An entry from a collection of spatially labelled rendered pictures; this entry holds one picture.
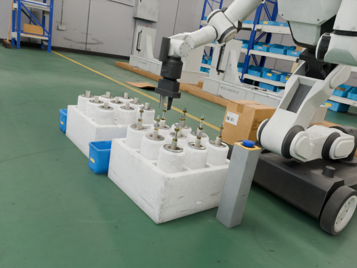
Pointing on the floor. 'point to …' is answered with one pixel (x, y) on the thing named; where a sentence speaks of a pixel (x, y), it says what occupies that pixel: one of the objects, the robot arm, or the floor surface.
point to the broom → (8, 31)
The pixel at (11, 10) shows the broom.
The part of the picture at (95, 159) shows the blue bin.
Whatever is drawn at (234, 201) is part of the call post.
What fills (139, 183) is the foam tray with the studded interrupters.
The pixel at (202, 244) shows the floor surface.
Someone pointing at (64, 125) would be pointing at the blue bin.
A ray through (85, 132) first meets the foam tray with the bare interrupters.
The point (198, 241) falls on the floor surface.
